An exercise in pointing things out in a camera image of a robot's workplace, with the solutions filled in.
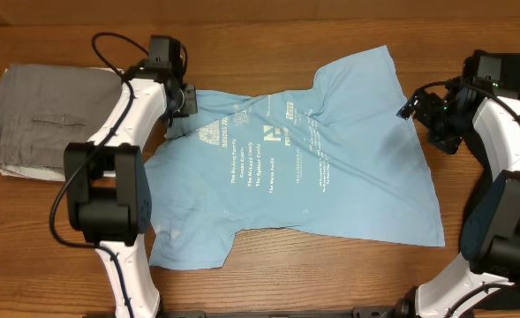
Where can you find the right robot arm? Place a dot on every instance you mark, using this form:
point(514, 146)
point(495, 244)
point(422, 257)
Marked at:
point(456, 291)

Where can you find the black polo shirt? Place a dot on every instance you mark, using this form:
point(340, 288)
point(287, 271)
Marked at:
point(491, 232)

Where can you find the light blue printed t-shirt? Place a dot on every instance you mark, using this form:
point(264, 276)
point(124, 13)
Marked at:
point(334, 159)

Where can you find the folded grey trousers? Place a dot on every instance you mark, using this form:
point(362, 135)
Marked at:
point(43, 108)

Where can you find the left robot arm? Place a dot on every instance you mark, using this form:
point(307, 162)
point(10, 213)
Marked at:
point(106, 188)

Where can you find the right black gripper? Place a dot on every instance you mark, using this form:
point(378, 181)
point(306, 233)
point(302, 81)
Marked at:
point(448, 142)

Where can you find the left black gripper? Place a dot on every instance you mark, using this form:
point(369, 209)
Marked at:
point(190, 103)

